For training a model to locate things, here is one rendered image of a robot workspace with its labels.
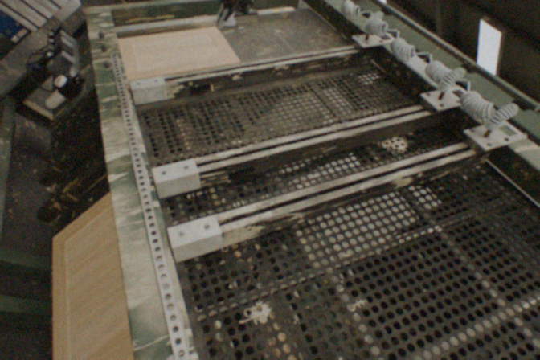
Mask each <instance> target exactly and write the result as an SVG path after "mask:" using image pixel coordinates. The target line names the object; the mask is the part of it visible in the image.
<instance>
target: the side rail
mask: <svg viewBox="0 0 540 360"><path fill-rule="evenodd" d="M220 1H221V0H160V1H152V2H135V3H127V4H119V5H111V6H109V7H110V11H112V16H113V19H112V20H113V24H114V27H124V26H131V25H138V24H145V23H159V22H164V21H165V20H167V19H175V18H176V19H177V20H180V19H187V18H194V17H195V16H203V15H207V16H215V15H217V14H218V8H219V4H220ZM252 1H253V2H254V3H253V5H252V8H251V10H256V11H258V10H271V9H272V8H274V7H283V8H285V7H292V8H293V9H296V8H298V7H299V0H252Z"/></svg>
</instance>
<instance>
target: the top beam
mask: <svg viewBox="0 0 540 360"><path fill-rule="evenodd" d="M302 1H303V2H305V3H306V4H307V5H308V6H310V7H311V8H312V9H313V10H314V11H316V12H317V13H318V14H319V15H320V16H321V17H322V18H323V19H324V20H325V21H327V22H328V23H329V24H330V25H331V26H332V27H334V28H335V29H336V30H337V31H339V32H340V33H341V34H342V35H343V36H345V37H346V38H347V39H348V40H349V41H350V42H351V43H352V44H354V39H352V36H356V35H366V32H365V31H364V30H363V27H364V24H365V22H367V18H365V17H364V16H362V15H361V14H360V17H359V18H358V19H356V20H353V19H350V18H347V17H346V16H345V15H344V14H343V13H342V10H341V4H342V3H343V1H342V0H302ZM371 60H372V61H374V62H375V63H376V64H377V65H378V66H380V68H381V69H382V70H384V71H385V72H386V73H387V74H388V75H389V76H391V77H392V78H393V79H394V80H396V81H397V82H398V83H399V84H400V85H401V86H403V87H404V88H405V89H406V90H407V91H409V93H410V94H412V95H413V96H414V97H415V98H416V99H417V100H418V101H420V102H421V103H423V102H424V98H423V97H422V96H420V95H421V94H424V93H426V92H434V91H438V84H437V83H435V82H434V81H432V80H431V79H430V78H428V76H427V74H426V73H425V71H424V70H425V67H426V66H427V65H428V64H427V63H425V62H424V61H423V60H422V59H421V58H419V57H418V56H417V55H415V57H414V59H413V60H411V61H408V62H407V61H403V60H401V59H399V58H397V57H396V56H395V55H394V54H393V53H392V51H391V48H390V43H388V44H383V45H378V46H374V50H373V54H372V57H371ZM442 121H443V122H444V123H445V124H446V125H447V126H448V127H450V128H451V129H452V130H453V131H454V132H456V133H457V134H458V135H459V136H460V137H462V138H463V139H464V140H465V141H467V139H468V136H467V135H466V134H465V133H464V131H465V130H467V129H473V128H476V127H479V126H482V125H485V122H486V121H487V120H486V121H482V120H478V119H476V118H475V117H473V116H471V115H469V113H467V112H466V111H465V110H464V109H463V106H461V105H459V106H456V107H452V108H448V109H447V112H446V114H445V116H444V119H443V120H442ZM499 129H500V130H501V131H502V132H503V133H504V134H506V135H507V136H508V137H511V136H513V135H516V134H515V133H513V132H512V131H511V130H509V129H508V128H507V127H505V126H502V127H499ZM487 160H488V161H489V162H490V163H491V164H493V165H494V166H495V167H496V168H497V169H499V170H500V171H501V172H502V173H503V174H504V175H505V176H506V177H507V178H508V179H510V180H511V181H512V182H513V183H514V184H515V185H517V186H518V187H519V188H520V189H521V190H523V191H524V192H525V193H526V194H527V195H529V196H530V197H531V198H532V199H533V200H534V201H535V202H536V203H537V204H538V205H539V206H540V148H539V147H538V146H537V145H535V144H534V143H533V142H532V141H530V140H529V139H528V138H526V139H523V140H520V141H516V142H514V143H510V144H508V145H503V146H500V147H497V148H495V149H493V150H492V152H491V153H490V155H489V156H488V158H487Z"/></svg>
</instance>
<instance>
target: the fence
mask: <svg viewBox="0 0 540 360"><path fill-rule="evenodd" d="M286 8H291V9H292V10H283V9H286ZM279 9H280V10H281V11H278V12H272V10H279ZM257 12H258V14H256V15H248V16H242V17H234V18H233V19H234V20H235V21H236V23H235V25H236V24H243V23H255V22H262V21H268V20H275V19H282V18H294V17H295V10H294V9H293V8H292V7H285V8H278V9H271V10H258V11H257ZM216 19H217V15H215V16H207V17H201V18H187V19H180V20H173V21H165V22H152V23H145V24H138V25H131V26H124V27H115V31H116V34H117V39H124V38H131V37H137V36H144V35H156V34H163V33H170V32H176V31H188V30H195V29H202V28H208V27H216Z"/></svg>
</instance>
